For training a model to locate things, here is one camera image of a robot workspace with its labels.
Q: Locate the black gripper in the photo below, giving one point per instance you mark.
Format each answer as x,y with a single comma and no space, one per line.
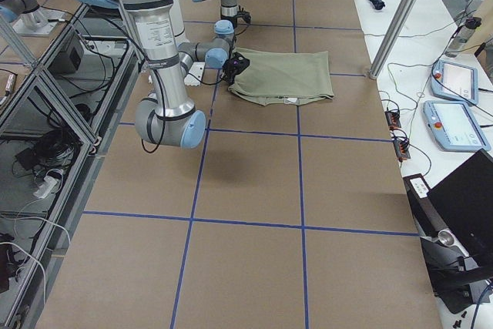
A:
231,17
231,69

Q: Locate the olive green long-sleeve shirt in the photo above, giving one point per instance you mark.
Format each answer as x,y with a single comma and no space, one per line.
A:
274,76

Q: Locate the black power box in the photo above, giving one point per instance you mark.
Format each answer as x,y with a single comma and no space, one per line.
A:
68,59

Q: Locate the orange connector board upper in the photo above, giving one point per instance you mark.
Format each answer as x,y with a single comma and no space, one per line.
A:
393,118

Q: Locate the orange connector board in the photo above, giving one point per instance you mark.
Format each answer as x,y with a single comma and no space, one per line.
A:
393,118
401,148

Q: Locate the orange connector board lower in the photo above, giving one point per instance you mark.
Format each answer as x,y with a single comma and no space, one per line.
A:
401,148

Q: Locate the upper teach pendant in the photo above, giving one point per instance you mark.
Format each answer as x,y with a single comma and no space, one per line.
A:
453,81

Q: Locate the teach pendant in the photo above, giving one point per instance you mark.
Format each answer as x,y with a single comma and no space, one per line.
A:
454,127
453,81

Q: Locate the white power strip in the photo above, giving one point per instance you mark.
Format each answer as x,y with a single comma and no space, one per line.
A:
51,183

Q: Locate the lower teach pendant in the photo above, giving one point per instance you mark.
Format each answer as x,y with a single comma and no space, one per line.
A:
454,127

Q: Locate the clear water bottle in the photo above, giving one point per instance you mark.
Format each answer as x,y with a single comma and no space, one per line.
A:
462,35

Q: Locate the black monitor laptop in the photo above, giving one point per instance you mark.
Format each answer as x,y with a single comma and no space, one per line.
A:
457,212

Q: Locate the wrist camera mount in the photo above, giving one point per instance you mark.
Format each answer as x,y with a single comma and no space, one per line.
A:
243,14

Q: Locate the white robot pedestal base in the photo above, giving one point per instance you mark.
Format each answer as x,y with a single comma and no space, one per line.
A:
195,73

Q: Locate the aluminium frame rail structure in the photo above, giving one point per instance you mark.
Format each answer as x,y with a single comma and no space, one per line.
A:
54,121

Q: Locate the aluminium frame post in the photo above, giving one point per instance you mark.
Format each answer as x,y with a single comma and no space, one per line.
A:
397,23

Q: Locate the black camera stand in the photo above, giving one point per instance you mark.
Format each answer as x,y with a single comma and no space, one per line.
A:
459,281

